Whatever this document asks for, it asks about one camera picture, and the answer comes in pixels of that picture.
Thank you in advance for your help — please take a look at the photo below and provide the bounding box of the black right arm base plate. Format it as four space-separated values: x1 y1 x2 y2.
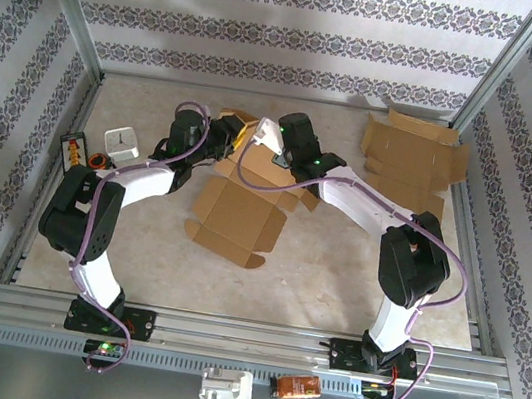
325 335 421 385

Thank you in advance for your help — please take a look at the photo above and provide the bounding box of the brown cardboard mailer box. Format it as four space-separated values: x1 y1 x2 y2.
178 103 333 279
349 102 478 226

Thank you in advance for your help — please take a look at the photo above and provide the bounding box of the grey slotted cable duct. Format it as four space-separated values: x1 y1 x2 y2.
0 322 481 399

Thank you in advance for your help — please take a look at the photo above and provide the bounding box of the right aluminium frame post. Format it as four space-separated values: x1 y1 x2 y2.
447 0 532 146

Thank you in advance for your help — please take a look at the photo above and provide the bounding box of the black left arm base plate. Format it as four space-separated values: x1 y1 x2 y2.
62 296 159 345

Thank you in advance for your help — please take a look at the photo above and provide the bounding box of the black device with orange print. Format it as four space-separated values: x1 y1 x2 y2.
53 127 94 181

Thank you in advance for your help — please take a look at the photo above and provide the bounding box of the right green circuit board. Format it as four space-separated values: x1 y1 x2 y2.
359 379 399 399

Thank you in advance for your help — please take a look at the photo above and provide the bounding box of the left green circuit board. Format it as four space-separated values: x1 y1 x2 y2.
83 336 128 361

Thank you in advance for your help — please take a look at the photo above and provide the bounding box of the orange brown battery pack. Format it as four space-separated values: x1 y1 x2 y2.
266 368 324 399

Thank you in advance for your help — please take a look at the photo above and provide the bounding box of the white plastic holder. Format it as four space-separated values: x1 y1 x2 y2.
197 363 257 399

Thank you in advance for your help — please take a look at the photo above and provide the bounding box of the white square alarm clock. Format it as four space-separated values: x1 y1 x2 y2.
99 122 145 165

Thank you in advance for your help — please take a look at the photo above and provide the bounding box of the aluminium back rail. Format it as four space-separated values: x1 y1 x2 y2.
100 62 455 132

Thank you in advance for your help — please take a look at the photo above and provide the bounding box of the right aluminium side rail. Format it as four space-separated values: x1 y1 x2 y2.
412 126 532 363

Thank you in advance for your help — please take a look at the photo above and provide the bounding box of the aluminium mounting rail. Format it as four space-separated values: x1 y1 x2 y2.
0 281 518 399

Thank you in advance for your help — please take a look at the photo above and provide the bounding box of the aluminium side rail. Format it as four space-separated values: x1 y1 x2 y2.
412 126 532 363
0 62 108 295

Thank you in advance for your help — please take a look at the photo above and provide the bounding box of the orange black cable coil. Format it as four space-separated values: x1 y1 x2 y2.
86 150 113 180

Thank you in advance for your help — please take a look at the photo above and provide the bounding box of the green circuit board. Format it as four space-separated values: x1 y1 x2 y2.
359 379 399 399
83 336 128 361

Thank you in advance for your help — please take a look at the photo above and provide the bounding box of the left aluminium side rail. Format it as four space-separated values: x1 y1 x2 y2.
0 62 108 295

